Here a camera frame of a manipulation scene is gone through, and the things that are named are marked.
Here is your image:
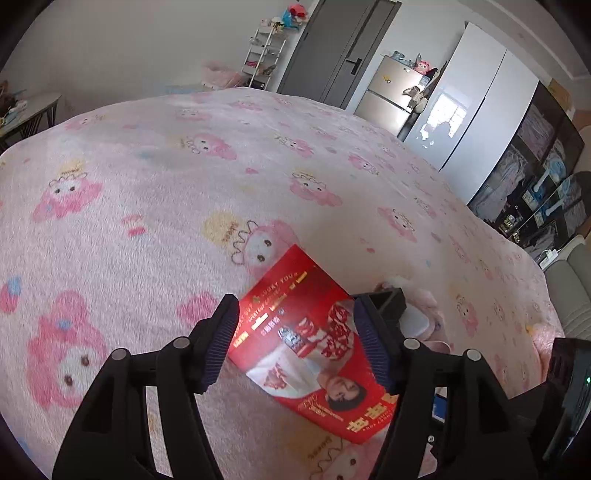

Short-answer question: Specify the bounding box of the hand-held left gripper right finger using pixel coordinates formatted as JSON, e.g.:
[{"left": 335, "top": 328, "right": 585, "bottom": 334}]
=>
[{"left": 353, "top": 295, "right": 539, "bottom": 480}]

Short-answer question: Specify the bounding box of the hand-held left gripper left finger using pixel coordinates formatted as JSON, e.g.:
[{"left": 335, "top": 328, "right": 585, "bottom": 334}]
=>
[{"left": 52, "top": 294, "right": 241, "bottom": 480}]

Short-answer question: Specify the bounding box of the pale lavender felt pad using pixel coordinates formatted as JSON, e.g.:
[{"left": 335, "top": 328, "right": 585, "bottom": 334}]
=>
[{"left": 401, "top": 308, "right": 437, "bottom": 337}]

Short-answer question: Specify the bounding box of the red printed gift bag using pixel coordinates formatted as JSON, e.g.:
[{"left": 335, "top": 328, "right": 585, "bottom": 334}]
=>
[{"left": 226, "top": 244, "right": 402, "bottom": 446}]

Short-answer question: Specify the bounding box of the pink cartoon printed blanket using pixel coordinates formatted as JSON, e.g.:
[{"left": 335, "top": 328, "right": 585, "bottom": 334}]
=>
[{"left": 0, "top": 88, "right": 566, "bottom": 480}]

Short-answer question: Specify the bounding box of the black glass-door cabinet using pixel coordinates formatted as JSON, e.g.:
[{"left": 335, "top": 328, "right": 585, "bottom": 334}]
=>
[{"left": 466, "top": 80, "right": 587, "bottom": 268}]

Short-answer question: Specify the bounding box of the silver fridge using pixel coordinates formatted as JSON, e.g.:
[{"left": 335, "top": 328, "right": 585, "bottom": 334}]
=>
[{"left": 353, "top": 53, "right": 432, "bottom": 139}]

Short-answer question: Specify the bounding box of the beige hanging bag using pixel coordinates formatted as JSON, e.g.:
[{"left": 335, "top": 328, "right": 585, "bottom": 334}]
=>
[{"left": 402, "top": 85, "right": 430, "bottom": 114}]

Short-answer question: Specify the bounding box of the white wardrobe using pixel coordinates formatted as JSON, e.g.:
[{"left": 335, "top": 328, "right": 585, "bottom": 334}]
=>
[{"left": 404, "top": 21, "right": 541, "bottom": 204}]

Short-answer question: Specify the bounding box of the pink storage basket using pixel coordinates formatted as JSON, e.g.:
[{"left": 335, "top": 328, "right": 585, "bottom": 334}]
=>
[{"left": 201, "top": 62, "right": 250, "bottom": 90}]

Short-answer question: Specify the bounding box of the small pink plush doll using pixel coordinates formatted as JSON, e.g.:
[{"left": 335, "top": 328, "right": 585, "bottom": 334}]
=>
[{"left": 413, "top": 55, "right": 439, "bottom": 77}]

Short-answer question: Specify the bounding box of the grey door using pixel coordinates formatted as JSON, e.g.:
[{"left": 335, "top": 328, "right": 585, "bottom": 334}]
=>
[{"left": 277, "top": 0, "right": 402, "bottom": 109}]

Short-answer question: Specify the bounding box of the white shelf rack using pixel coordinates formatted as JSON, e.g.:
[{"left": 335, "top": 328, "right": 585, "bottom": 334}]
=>
[{"left": 240, "top": 18, "right": 287, "bottom": 90}]

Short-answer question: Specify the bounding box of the cardboard box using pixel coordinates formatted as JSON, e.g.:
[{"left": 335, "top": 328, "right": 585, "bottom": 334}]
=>
[{"left": 547, "top": 78, "right": 573, "bottom": 112}]

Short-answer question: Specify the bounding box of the grey side table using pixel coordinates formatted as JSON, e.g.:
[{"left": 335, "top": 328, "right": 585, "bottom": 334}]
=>
[{"left": 0, "top": 92, "right": 63, "bottom": 148}]

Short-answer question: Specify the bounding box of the assorted desk clutter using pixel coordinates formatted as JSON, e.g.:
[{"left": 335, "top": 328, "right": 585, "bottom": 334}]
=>
[{"left": 0, "top": 80, "right": 26, "bottom": 126}]

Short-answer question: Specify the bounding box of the pink blue stuffed toy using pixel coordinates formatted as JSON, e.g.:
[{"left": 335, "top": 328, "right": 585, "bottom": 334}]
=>
[{"left": 281, "top": 4, "right": 309, "bottom": 31}]

